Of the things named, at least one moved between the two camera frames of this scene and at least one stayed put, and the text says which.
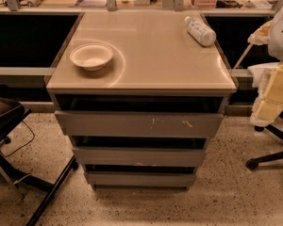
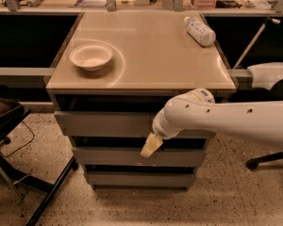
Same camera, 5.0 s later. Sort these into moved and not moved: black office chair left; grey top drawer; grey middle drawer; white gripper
Moved: white gripper
Not moved: grey middle drawer; black office chair left; grey top drawer
